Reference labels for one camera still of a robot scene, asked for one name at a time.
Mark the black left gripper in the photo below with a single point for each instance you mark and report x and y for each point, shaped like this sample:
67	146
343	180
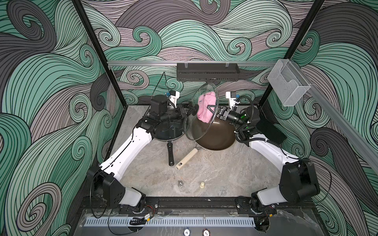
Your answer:
180	109

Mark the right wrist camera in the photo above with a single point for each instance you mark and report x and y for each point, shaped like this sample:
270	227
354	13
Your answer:
232	98

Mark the pink cloth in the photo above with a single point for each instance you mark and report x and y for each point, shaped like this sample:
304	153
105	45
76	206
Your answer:
204	114

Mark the black frying pan with lid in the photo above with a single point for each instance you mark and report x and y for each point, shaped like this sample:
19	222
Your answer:
169	131

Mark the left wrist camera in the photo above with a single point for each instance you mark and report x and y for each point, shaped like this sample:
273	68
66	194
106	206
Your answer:
172	98

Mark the aluminium rail back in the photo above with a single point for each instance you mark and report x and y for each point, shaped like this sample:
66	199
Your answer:
174	63

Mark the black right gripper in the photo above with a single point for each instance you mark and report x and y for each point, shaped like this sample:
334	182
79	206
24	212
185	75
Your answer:
223	113

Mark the black frame post right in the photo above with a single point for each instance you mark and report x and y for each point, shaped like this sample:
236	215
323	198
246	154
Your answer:
296	42

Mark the black frame post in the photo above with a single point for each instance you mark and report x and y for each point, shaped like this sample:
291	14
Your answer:
296	42
101	55

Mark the black wall shelf tray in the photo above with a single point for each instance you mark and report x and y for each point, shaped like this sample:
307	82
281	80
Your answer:
207	72

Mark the brown wok with wooden handle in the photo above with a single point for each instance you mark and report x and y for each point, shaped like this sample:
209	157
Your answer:
219	136

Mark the clear plastic wall bin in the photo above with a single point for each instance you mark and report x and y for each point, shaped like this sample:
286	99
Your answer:
288	82

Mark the black frame post left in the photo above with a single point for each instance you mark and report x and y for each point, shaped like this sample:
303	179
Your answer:
101	55

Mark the aluminium rail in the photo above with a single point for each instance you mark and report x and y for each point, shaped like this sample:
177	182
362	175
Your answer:
326	94
174	63

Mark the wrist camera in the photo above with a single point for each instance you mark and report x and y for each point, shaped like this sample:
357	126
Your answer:
172	98
232	98

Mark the aluminium rail right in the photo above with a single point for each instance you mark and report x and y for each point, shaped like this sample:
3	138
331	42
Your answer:
326	94

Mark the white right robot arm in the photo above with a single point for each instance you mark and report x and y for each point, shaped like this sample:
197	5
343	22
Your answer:
298	181

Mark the small metal knob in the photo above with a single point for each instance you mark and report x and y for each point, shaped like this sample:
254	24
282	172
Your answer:
180	184

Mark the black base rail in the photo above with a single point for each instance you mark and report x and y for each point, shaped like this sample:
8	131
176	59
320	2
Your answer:
165	205

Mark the white slotted cable duct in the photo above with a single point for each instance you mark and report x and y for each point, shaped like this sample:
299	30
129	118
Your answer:
174	222

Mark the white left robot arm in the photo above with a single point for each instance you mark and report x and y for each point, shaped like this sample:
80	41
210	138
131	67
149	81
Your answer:
105	178

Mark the glass pot lid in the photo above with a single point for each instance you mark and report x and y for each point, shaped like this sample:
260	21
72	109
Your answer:
195	128

